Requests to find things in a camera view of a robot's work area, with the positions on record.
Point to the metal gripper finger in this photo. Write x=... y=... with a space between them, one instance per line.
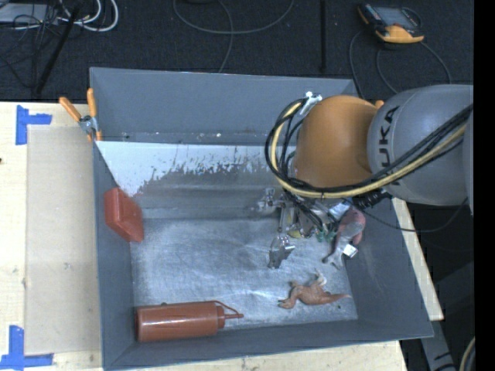
x=267 y=201
x=279 y=252

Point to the orange toy dinosaur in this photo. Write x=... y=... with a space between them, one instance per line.
x=311 y=294

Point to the grey metal bin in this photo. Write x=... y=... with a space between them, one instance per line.
x=216 y=261

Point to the red-brown squeeze bottle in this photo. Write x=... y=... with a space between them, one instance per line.
x=178 y=321

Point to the red-brown flat block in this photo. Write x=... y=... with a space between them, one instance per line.
x=123 y=215

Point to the pale wood flat board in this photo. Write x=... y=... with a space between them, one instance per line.
x=58 y=242

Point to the black cylinder on white bracket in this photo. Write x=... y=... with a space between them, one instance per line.
x=372 y=200

